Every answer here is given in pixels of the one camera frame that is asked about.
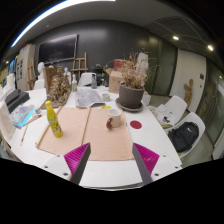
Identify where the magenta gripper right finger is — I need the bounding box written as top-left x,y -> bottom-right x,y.
132,143 -> 159,185

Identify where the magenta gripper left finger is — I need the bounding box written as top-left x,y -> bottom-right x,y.
64,143 -> 91,185

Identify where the tan cardboard mat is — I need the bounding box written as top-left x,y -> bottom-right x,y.
37,107 -> 133,161

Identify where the red round coaster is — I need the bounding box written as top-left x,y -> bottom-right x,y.
130,120 -> 142,129

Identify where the black backpack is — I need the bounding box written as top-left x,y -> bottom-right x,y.
168,122 -> 199,153

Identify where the white chair with backpack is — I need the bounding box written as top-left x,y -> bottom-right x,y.
165,112 -> 205,158

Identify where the white chair with papers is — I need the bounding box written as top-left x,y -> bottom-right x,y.
151,95 -> 187,126

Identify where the yellow drink bottle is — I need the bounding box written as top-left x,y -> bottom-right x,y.
45,101 -> 63,138

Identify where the grey plant saucer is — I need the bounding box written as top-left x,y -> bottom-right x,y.
115,97 -> 143,113

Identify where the open newspaper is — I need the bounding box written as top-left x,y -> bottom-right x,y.
75,90 -> 104,108

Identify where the small white cup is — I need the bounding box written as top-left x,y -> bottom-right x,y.
102,93 -> 110,102

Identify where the colourful booklet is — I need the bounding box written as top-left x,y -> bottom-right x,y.
10,105 -> 35,127

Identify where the grey pot with dried plant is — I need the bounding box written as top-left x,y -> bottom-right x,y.
119,52 -> 149,108

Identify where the dried flower bouquet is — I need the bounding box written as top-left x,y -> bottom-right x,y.
47,75 -> 71,104

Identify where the small spray bottle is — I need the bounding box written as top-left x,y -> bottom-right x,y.
72,74 -> 77,92

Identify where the wooden figure sculpture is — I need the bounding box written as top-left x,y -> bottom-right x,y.
184,79 -> 193,107

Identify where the cardboard box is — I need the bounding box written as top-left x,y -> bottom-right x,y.
106,68 -> 124,93

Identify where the wooden easel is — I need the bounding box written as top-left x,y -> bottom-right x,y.
71,53 -> 88,77

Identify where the white plaster bust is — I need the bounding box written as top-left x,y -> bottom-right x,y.
37,62 -> 45,80

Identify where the white mug brown handle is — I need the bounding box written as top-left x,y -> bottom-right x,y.
106,109 -> 121,129

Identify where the black wall screen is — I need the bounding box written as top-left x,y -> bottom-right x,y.
38,34 -> 78,64

